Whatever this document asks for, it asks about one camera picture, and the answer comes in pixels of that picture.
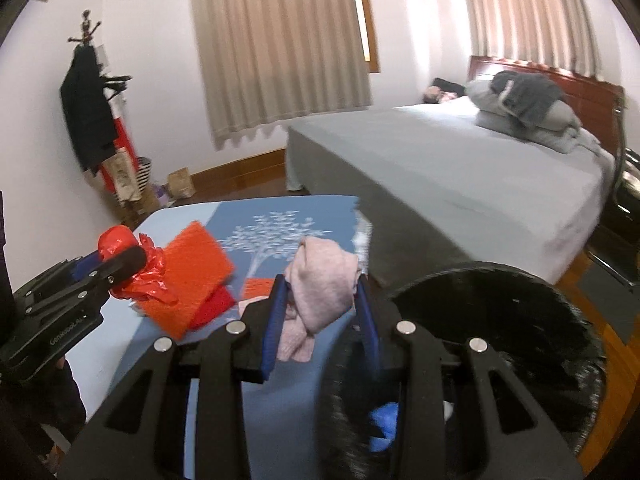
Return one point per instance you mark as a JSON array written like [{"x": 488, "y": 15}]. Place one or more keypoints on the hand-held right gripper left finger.
[{"x": 274, "y": 320}]

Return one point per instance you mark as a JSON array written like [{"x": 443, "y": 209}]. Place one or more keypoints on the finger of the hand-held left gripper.
[
  {"x": 82, "y": 266},
  {"x": 125, "y": 262}
]

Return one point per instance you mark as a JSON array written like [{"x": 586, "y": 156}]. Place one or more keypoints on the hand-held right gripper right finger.
[{"x": 366, "y": 320}]

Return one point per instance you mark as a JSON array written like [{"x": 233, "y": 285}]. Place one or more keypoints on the red plastic bag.
[{"x": 115, "y": 240}]

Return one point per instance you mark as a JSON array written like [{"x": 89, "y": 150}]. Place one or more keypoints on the small orange mesh sheet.
[{"x": 257, "y": 287}]

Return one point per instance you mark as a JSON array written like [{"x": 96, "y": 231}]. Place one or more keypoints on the pink knitted cloth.
[{"x": 322, "y": 280}]

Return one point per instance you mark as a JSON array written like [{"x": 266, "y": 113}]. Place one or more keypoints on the dark red cloth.
[{"x": 215, "y": 307}]

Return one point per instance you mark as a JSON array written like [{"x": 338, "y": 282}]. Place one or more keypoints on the large orange mesh sheet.
[{"x": 195, "y": 270}]

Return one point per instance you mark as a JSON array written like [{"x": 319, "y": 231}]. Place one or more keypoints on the black bag-lined bin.
[{"x": 500, "y": 310}]

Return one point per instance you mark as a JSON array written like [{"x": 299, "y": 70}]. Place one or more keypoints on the person's left forearm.
[{"x": 45, "y": 405}]

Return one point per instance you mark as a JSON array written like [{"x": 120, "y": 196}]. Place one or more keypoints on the purple item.
[{"x": 161, "y": 193}]

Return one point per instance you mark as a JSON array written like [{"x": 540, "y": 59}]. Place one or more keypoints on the white lace cloth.
[{"x": 363, "y": 240}]

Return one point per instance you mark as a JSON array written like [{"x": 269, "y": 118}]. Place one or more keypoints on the beige printed tote bag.
[{"x": 125, "y": 175}]

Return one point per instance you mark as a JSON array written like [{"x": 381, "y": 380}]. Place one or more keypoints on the striped bag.
[{"x": 144, "y": 172}]

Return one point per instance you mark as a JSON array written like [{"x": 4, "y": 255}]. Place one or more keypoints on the brown paper bag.
[{"x": 181, "y": 185}]

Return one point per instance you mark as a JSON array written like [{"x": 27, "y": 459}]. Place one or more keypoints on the blue tree-print cloth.
[{"x": 280, "y": 220}]

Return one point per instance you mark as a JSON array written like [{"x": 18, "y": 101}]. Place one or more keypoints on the blue plastic scrap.
[{"x": 385, "y": 422}]

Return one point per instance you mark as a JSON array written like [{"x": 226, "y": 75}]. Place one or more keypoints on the black coat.
[{"x": 87, "y": 110}]

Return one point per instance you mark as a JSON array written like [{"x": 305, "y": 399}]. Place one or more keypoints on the bed with grey sheet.
[{"x": 440, "y": 170}]

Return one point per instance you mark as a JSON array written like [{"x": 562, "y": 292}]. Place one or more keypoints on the black clothes hanger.
[{"x": 115, "y": 82}]

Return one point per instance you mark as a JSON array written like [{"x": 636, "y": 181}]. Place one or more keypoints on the dark bundle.
[{"x": 440, "y": 91}]

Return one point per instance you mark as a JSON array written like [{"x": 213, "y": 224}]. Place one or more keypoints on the wooden coat rack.
[{"x": 86, "y": 25}]

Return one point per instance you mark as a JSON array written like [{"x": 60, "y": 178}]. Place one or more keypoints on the grey floor mat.
[{"x": 607, "y": 300}]

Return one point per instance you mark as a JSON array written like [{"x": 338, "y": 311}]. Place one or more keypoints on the wide beige curtain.
[{"x": 280, "y": 45}]

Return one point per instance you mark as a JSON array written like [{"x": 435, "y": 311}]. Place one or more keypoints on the light grey folded duvet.
[{"x": 560, "y": 127}]

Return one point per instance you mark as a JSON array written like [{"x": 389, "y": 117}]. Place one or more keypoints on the dark grey blanket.
[{"x": 532, "y": 92}]

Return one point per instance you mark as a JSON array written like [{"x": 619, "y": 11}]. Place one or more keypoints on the black office chair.
[{"x": 625, "y": 200}]

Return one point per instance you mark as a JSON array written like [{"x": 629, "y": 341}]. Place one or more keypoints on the wooden headboard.
[{"x": 590, "y": 85}]

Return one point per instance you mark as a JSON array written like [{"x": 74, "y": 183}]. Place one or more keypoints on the narrow beige curtain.
[{"x": 530, "y": 10}]

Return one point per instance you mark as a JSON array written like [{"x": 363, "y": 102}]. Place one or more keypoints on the wooden window frame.
[{"x": 367, "y": 20}]

